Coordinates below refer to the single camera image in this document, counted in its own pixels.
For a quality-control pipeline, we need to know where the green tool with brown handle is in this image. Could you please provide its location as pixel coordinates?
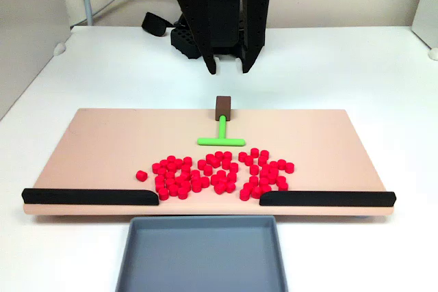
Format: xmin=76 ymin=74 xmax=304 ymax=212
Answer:
xmin=196 ymin=95 xmax=246 ymax=147

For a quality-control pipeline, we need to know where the beige flat board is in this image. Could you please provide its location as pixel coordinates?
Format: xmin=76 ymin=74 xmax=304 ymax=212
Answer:
xmin=22 ymin=108 xmax=395 ymax=217

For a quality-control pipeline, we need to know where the pale side panel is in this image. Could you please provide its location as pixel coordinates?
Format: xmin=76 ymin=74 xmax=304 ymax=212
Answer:
xmin=0 ymin=0 xmax=72 ymax=120
xmin=411 ymin=0 xmax=438 ymax=50

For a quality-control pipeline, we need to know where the grey rectangular tray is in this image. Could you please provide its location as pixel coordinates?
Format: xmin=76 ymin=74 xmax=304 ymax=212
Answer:
xmin=115 ymin=215 xmax=289 ymax=292

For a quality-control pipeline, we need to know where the black foam rail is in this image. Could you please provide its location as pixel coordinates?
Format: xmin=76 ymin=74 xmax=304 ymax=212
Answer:
xmin=21 ymin=188 xmax=160 ymax=207
xmin=259 ymin=190 xmax=398 ymax=208

